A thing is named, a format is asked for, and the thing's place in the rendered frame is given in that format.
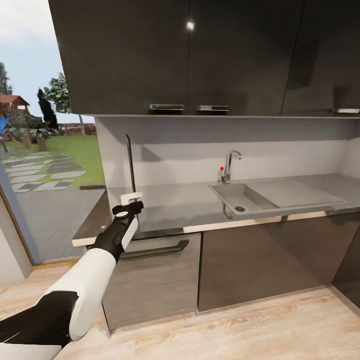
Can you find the cabinet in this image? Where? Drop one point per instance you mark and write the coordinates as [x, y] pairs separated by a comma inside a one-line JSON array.
[[324, 75], [176, 58]]

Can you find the dishwasher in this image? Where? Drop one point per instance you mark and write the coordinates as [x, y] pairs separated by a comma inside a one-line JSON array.
[[155, 278]]

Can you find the poster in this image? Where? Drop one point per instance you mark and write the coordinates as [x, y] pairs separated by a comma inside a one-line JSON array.
[[131, 164]]

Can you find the drop in sink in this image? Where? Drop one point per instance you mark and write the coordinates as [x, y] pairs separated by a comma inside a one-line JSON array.
[[271, 195]]

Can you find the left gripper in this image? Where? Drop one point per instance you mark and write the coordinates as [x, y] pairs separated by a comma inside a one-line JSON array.
[[135, 206]]

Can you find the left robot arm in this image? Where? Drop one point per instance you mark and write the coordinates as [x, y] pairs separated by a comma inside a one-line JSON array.
[[67, 310]]

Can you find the fixed window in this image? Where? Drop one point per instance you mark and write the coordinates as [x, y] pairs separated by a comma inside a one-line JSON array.
[[51, 170]]

